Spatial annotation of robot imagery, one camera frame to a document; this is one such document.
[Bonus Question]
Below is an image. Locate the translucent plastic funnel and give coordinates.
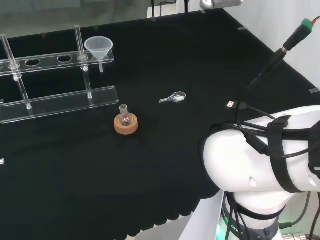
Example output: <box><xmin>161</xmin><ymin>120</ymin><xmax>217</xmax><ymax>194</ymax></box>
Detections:
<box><xmin>84</xmin><ymin>36</ymin><xmax>114</xmax><ymax>74</ymax></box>

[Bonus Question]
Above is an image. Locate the glass weighing funnel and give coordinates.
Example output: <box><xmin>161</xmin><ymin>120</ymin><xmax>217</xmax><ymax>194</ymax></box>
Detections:
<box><xmin>159</xmin><ymin>91</ymin><xmax>187</xmax><ymax>104</ymax></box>

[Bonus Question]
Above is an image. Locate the clear acrylic funnel stand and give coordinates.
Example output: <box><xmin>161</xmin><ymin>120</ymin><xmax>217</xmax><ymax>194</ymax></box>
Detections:
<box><xmin>0</xmin><ymin>24</ymin><xmax>119</xmax><ymax>125</ymax></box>

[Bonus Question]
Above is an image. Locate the small round-bottom glass flask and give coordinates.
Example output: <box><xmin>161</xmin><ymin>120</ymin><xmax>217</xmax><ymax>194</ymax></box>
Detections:
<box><xmin>118</xmin><ymin>104</ymin><xmax>132</xmax><ymax>127</ymax></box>

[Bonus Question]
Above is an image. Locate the black bench cloth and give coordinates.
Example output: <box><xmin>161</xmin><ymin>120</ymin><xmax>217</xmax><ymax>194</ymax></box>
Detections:
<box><xmin>0</xmin><ymin>7</ymin><xmax>320</xmax><ymax>238</ymax></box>

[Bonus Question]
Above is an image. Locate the silver metal fixture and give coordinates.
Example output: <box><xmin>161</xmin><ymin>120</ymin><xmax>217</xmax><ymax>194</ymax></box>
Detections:
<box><xmin>199</xmin><ymin>0</ymin><xmax>245</xmax><ymax>10</ymax></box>

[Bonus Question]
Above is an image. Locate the cork ring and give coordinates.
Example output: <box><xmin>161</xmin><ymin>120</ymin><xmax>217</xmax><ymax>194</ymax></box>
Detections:
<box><xmin>113</xmin><ymin>113</ymin><xmax>139</xmax><ymax>136</ymax></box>

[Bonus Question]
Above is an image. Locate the black cable with USB plug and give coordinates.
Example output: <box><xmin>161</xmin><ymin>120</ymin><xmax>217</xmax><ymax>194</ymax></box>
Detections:
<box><xmin>226</xmin><ymin>100</ymin><xmax>276</xmax><ymax>120</ymax></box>

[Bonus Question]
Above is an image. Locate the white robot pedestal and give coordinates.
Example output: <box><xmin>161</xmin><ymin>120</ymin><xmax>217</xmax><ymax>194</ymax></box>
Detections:
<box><xmin>178</xmin><ymin>191</ymin><xmax>225</xmax><ymax>240</ymax></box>

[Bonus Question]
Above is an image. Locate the black cable with green connector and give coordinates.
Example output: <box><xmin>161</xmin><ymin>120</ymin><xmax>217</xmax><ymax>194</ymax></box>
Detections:
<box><xmin>234</xmin><ymin>16</ymin><xmax>320</xmax><ymax>157</ymax></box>

